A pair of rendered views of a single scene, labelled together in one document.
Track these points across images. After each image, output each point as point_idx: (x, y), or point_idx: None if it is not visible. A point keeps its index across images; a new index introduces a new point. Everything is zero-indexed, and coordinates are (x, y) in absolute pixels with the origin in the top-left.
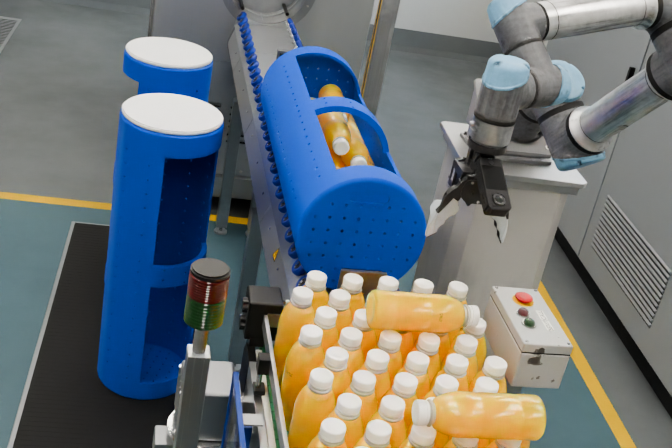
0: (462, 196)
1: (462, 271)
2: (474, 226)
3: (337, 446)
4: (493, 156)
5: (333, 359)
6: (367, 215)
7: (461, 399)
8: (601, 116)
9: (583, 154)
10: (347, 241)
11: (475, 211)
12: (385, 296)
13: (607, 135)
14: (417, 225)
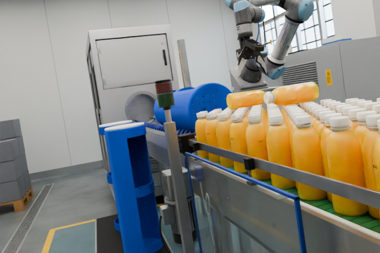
0: (245, 55)
1: None
2: None
3: (241, 120)
4: (249, 38)
5: (224, 112)
6: (212, 99)
7: (281, 86)
8: (278, 47)
9: (278, 66)
10: (208, 112)
11: (249, 109)
12: (233, 93)
13: (283, 54)
14: None
